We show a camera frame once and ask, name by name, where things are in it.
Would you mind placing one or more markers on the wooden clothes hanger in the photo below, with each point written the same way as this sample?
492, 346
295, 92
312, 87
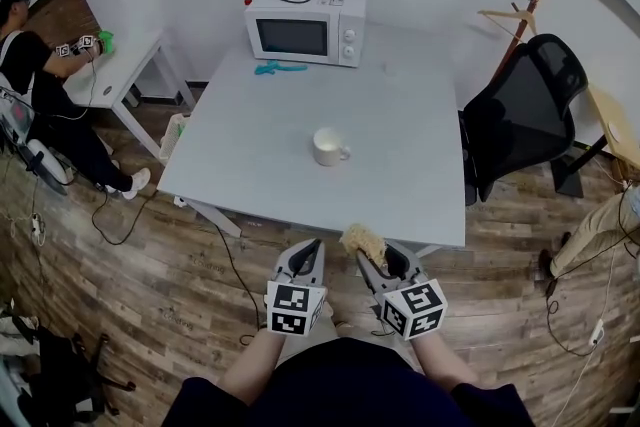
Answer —
510, 17

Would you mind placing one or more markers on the small white side table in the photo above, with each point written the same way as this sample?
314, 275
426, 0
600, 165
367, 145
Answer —
120, 70

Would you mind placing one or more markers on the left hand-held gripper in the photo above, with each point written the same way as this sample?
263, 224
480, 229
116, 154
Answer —
290, 310

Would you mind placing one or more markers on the green plastic object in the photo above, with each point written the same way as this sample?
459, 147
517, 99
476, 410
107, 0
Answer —
106, 42

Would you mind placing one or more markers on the light wooden desk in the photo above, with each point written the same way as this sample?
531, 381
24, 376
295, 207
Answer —
612, 120

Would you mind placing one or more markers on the black mesh office chair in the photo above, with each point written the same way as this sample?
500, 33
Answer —
525, 115

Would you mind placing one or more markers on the white plastic basket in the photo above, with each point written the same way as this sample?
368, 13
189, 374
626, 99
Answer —
172, 137

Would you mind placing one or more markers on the yellow scrubbing sponge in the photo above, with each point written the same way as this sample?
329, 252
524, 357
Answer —
364, 241

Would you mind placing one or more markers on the black chair base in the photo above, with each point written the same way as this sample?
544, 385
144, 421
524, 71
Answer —
85, 375

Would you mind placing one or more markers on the white power strip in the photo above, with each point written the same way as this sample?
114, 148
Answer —
35, 227

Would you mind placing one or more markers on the teal plastic brush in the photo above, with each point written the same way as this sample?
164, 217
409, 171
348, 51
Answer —
275, 68

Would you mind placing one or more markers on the white microwave oven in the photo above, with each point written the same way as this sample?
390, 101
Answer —
300, 32

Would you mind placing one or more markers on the person's left forearm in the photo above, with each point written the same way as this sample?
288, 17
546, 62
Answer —
250, 367

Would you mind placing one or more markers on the person's dark shirt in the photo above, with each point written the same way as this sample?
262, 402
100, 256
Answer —
350, 390

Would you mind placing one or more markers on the white cup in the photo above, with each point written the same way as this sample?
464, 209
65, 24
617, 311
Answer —
327, 147

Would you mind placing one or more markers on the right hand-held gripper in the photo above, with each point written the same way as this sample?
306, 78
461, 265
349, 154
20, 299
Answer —
415, 310

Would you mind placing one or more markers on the person's right forearm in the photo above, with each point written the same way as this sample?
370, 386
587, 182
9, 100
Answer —
442, 360

